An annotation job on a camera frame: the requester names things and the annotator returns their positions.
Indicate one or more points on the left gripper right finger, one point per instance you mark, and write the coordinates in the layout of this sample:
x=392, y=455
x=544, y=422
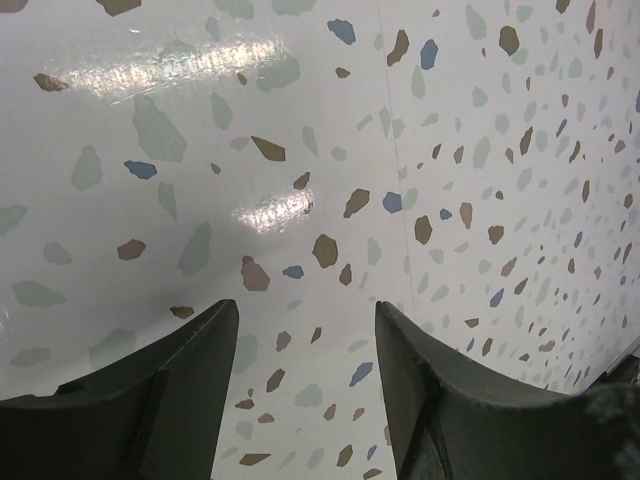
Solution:
x=449, y=417

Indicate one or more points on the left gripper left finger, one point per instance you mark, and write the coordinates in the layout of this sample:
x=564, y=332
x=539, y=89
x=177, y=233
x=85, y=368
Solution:
x=154, y=414

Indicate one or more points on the aluminium frame rail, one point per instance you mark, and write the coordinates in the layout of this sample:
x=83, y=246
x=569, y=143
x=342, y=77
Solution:
x=626, y=369

